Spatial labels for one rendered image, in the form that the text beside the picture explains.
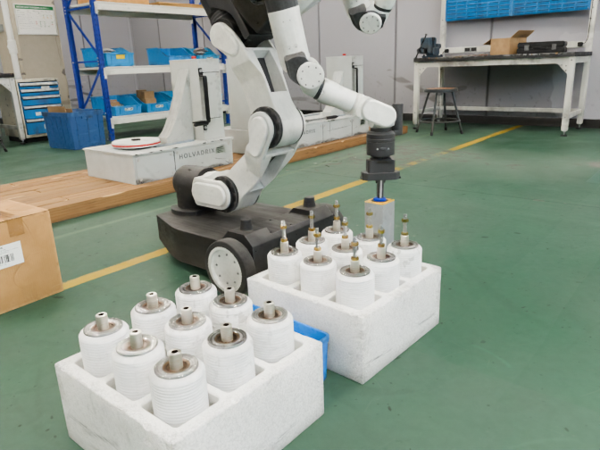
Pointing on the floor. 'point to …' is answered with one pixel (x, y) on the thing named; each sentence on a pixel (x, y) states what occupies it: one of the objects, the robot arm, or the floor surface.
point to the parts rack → (127, 66)
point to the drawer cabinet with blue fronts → (29, 107)
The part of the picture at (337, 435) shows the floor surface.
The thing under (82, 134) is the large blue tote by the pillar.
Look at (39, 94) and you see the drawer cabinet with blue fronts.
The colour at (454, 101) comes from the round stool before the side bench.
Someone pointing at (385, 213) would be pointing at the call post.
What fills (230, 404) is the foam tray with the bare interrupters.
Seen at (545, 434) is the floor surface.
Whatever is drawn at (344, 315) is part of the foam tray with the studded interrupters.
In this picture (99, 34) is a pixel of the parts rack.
